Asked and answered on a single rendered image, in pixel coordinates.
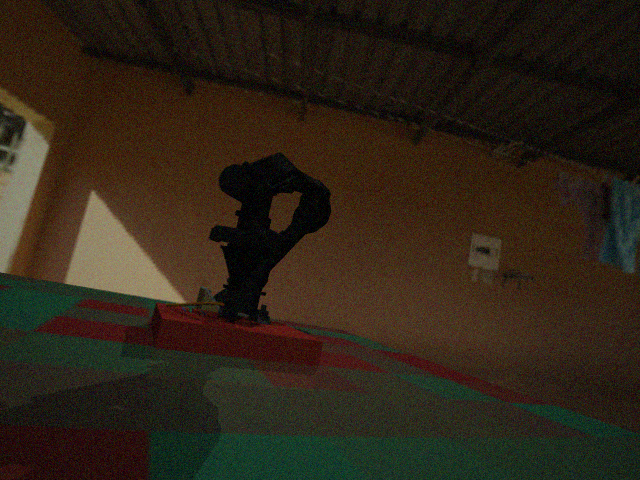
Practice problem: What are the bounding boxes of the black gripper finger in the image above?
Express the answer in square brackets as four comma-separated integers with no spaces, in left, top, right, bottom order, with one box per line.
[239,254,268,283]
[220,246,254,286]

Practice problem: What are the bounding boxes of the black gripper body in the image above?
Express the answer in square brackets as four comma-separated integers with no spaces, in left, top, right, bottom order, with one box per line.
[209,206,278,259]

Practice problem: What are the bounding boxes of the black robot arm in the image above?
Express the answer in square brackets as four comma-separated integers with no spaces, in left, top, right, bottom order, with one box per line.
[218,152,331,291]

